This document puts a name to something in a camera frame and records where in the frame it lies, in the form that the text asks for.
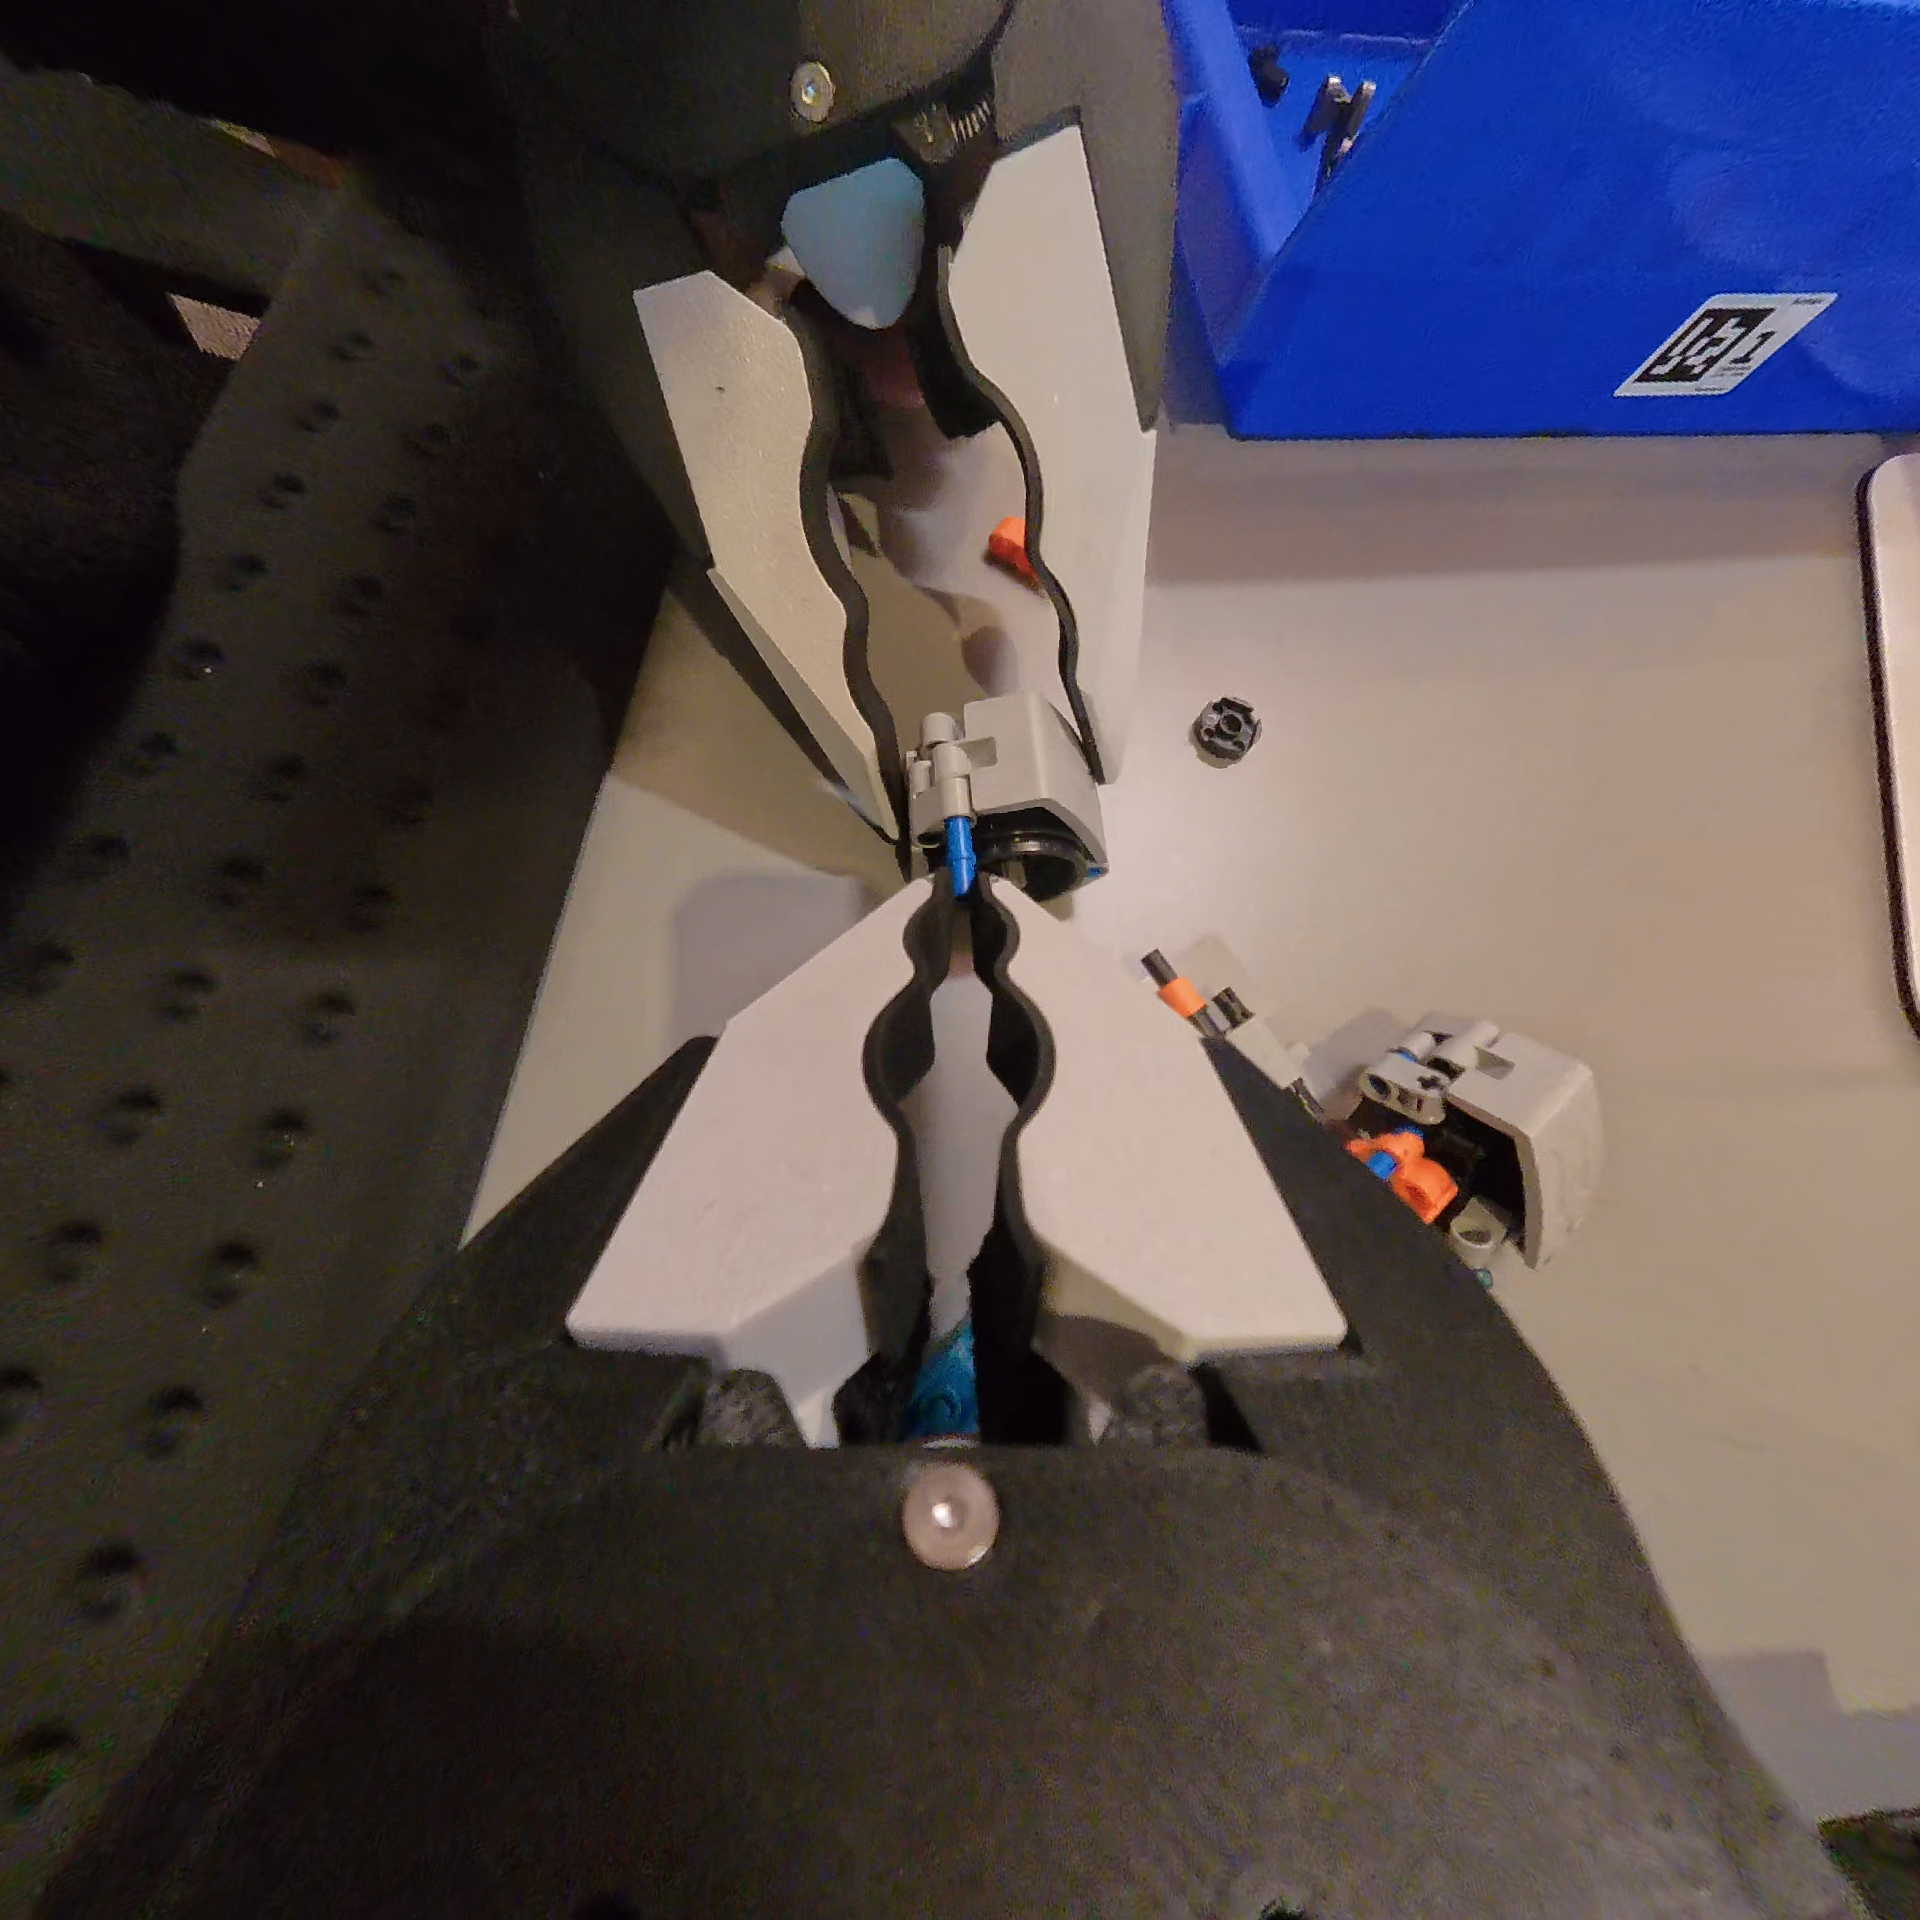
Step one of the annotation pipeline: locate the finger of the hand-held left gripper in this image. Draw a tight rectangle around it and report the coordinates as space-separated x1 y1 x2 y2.
935 107 1160 786
630 268 916 847

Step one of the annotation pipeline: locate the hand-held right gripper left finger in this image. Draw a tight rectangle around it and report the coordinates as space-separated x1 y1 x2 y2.
565 880 953 1447

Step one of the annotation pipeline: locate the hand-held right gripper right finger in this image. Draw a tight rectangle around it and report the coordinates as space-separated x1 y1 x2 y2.
966 880 1349 1447

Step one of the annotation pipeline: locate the light blue plastic tool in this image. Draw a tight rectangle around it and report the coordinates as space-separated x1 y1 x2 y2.
900 1329 981 1447

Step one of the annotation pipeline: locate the black wheel hub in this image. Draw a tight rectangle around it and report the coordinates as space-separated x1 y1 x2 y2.
976 817 1092 898

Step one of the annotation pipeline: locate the grey black wheel Lego assembly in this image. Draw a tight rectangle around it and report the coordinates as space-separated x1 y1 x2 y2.
903 694 1109 903

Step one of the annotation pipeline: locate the grey shell block assembly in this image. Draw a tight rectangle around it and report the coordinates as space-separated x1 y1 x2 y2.
1318 1014 1607 1273

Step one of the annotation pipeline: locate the blue plastic bin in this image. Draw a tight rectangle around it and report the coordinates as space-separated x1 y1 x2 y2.
1160 0 1920 441

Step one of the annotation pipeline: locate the black dimpled panel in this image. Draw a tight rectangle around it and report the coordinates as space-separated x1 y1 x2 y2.
0 60 670 1920

